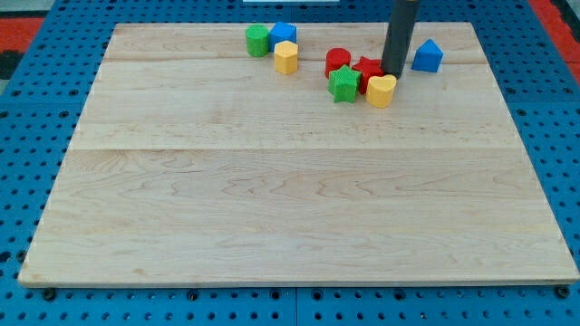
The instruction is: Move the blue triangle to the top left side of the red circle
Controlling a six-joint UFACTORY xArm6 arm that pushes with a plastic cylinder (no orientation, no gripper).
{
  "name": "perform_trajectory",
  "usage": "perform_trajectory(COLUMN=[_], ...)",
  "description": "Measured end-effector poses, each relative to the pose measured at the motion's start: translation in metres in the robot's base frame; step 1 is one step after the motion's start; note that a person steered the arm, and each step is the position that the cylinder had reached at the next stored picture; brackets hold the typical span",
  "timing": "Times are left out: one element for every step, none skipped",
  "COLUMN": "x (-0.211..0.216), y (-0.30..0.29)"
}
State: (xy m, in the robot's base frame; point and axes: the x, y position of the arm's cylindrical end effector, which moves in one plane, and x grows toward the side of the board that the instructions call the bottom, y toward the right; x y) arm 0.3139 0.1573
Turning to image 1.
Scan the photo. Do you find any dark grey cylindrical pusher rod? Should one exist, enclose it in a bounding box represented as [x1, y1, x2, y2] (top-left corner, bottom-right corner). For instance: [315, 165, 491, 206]
[381, 0, 420, 79]

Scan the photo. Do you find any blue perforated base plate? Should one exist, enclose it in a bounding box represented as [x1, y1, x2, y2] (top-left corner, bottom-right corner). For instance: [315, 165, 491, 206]
[1, 1, 579, 325]

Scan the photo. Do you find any green cylinder block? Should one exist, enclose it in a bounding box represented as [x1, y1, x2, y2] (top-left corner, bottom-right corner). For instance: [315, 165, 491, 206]
[245, 24, 270, 57]

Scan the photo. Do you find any yellow heart block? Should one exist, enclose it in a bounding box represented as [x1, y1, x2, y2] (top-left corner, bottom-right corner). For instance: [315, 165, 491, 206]
[365, 74, 398, 109]

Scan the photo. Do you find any blue triangle block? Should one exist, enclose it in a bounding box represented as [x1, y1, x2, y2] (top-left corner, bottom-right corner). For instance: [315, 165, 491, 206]
[411, 39, 444, 72]

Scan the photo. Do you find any red star block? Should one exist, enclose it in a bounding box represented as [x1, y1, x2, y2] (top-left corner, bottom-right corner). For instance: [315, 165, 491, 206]
[352, 56, 384, 95]

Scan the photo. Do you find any green star block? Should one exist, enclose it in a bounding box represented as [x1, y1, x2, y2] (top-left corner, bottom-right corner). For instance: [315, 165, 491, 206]
[327, 65, 362, 103]

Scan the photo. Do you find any light wooden board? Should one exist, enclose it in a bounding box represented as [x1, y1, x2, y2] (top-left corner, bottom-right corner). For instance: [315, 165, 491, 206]
[18, 23, 579, 288]

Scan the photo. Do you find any blue cube block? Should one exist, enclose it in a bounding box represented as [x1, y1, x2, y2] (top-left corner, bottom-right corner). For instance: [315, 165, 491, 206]
[269, 22, 297, 53]

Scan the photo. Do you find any yellow hexagon block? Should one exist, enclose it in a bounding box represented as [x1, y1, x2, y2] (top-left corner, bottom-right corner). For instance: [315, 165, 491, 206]
[274, 41, 299, 74]

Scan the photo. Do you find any red cylinder block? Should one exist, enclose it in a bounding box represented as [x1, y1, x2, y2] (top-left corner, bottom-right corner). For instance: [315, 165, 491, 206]
[324, 47, 352, 79]

